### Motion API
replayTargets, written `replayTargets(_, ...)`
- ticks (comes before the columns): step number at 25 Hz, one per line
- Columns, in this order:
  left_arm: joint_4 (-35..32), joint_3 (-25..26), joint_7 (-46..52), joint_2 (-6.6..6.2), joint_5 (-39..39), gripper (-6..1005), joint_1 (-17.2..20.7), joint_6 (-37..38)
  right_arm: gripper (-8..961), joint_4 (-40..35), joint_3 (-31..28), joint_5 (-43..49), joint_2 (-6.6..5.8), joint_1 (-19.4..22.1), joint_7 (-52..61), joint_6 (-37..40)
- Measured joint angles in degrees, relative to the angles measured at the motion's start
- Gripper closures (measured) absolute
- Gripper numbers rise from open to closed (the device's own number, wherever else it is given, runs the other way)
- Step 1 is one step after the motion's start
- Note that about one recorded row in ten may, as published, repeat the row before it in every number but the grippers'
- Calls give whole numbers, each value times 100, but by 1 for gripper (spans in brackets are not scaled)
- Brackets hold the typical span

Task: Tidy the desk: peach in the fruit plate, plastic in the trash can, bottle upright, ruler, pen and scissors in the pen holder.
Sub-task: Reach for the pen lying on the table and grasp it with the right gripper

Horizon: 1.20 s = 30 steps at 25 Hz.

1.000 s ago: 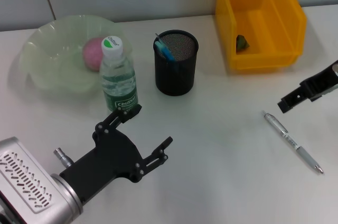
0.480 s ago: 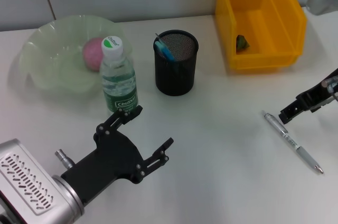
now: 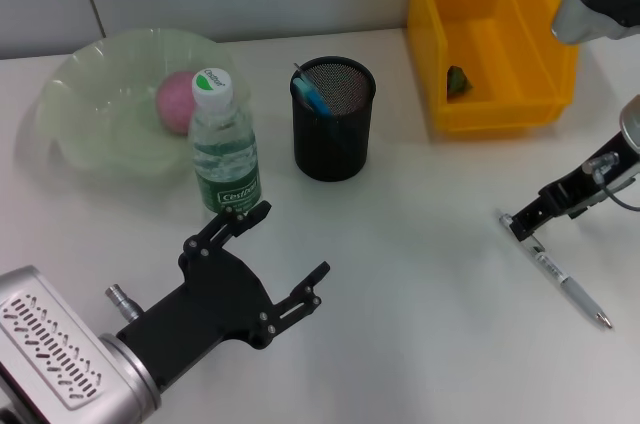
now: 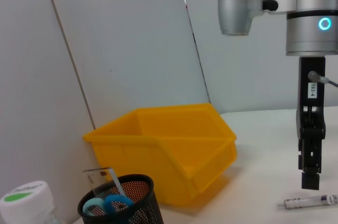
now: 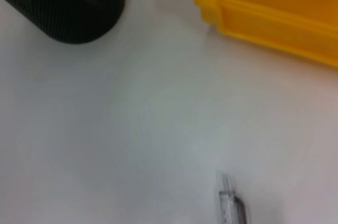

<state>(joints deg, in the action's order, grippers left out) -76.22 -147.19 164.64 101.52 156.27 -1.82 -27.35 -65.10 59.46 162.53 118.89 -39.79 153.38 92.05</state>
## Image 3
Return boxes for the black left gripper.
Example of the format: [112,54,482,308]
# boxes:
[114,200,332,386]

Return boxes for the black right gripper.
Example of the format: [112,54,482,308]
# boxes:
[509,135,640,242]

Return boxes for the grey ballpoint pen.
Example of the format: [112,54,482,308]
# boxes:
[498,212,614,330]

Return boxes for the clear green-label water bottle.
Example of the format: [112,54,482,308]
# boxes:
[187,66,264,218]

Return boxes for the green plastic scrap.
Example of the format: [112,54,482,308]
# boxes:
[446,65,474,101]

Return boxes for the blue capped scissors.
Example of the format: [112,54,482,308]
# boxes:
[292,74,351,145]

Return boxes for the pink peach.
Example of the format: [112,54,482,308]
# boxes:
[155,70,197,137]

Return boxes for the clear plastic ruler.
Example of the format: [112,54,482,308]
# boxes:
[292,61,321,101]

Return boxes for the black mesh pen cup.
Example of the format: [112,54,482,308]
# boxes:
[288,56,377,183]

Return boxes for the translucent green fruit plate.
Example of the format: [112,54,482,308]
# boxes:
[35,27,252,180]

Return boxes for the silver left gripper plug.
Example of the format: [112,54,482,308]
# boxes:
[104,284,143,324]

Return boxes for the yellow plastic bin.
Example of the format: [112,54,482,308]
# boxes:
[405,0,582,134]

